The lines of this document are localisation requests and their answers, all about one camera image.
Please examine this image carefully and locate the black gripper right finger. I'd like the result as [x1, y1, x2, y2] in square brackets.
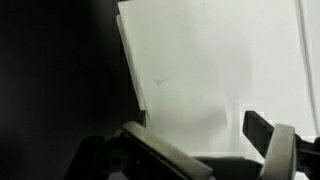
[242, 110, 298, 180]

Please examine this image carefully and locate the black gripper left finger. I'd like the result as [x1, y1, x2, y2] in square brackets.
[121, 120, 214, 180]

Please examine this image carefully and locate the thick cream orange book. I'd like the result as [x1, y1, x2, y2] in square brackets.
[115, 0, 320, 161]

